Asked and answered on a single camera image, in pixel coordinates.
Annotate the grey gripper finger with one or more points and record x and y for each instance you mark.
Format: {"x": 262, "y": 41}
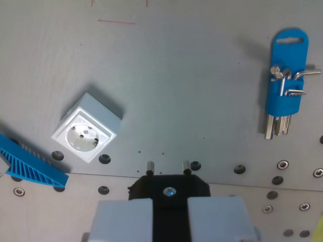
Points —
{"x": 219, "y": 221}
{"x": 123, "y": 221}

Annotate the black two-pin plug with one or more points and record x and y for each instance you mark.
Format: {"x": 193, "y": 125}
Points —
{"x": 170, "y": 181}

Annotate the silver socket head screw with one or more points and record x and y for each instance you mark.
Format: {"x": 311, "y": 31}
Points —
{"x": 267, "y": 208}
{"x": 283, "y": 164}
{"x": 19, "y": 191}
{"x": 304, "y": 206}
{"x": 318, "y": 172}

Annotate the largest silver hex key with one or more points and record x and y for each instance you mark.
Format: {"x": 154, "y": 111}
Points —
{"x": 269, "y": 128}

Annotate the blue ribbed plastic rack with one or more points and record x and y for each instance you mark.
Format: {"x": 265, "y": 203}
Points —
{"x": 30, "y": 164}

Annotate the thick silver hex key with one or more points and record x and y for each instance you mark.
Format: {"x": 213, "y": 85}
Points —
{"x": 278, "y": 126}

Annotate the small silver hex key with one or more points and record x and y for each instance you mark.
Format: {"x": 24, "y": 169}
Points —
{"x": 295, "y": 92}

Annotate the medium silver hex key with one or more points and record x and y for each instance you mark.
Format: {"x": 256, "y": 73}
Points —
{"x": 283, "y": 85}

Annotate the long-armed silver hex key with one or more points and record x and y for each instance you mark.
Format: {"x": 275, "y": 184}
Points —
{"x": 310, "y": 72}

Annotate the blue hex key holder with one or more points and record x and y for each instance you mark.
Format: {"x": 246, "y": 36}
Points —
{"x": 290, "y": 55}

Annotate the white wall socket box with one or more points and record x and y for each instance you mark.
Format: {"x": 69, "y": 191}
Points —
{"x": 83, "y": 136}

